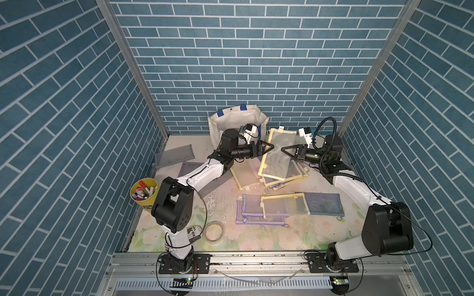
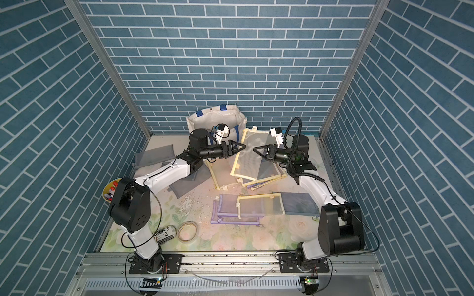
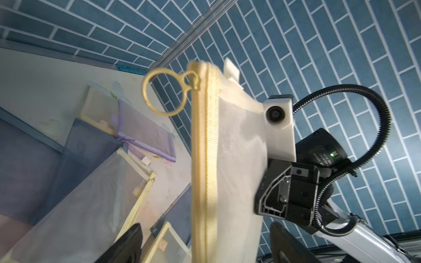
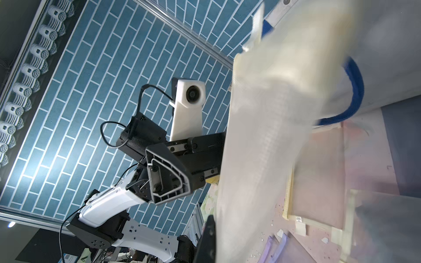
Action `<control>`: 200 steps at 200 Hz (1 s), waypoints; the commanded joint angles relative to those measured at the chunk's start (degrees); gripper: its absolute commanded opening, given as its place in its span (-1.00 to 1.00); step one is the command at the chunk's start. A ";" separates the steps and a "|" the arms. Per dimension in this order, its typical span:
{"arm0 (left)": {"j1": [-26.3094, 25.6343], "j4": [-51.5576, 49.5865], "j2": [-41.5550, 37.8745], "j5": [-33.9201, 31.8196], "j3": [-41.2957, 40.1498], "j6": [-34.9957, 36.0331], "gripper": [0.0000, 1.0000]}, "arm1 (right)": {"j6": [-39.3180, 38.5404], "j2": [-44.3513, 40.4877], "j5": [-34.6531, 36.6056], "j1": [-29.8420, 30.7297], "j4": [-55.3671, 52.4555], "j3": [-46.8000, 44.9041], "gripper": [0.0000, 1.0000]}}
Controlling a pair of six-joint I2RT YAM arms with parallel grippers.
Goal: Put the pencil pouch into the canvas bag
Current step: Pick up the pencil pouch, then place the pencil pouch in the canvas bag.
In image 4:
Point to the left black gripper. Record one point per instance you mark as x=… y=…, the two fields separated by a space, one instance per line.
x=177 y=168

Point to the right gripper own finger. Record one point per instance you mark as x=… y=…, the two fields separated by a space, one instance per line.
x=207 y=246

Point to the yellow trimmed mesh pouch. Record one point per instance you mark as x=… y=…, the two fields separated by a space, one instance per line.
x=273 y=148
x=381 y=228
x=315 y=192

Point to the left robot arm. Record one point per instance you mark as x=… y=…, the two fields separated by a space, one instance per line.
x=104 y=221

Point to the purple trimmed mesh pouch lower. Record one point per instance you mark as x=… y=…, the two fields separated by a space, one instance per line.
x=285 y=250

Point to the white canvas tote bag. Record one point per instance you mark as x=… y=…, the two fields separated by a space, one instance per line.
x=382 y=37

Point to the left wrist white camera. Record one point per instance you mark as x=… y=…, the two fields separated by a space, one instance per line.
x=188 y=99

